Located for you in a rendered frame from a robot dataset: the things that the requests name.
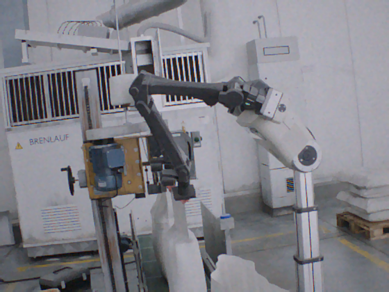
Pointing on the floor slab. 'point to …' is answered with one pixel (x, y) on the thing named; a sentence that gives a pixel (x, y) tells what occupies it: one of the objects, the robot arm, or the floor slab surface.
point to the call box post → (228, 242)
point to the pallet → (374, 229)
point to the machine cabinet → (58, 138)
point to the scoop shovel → (7, 238)
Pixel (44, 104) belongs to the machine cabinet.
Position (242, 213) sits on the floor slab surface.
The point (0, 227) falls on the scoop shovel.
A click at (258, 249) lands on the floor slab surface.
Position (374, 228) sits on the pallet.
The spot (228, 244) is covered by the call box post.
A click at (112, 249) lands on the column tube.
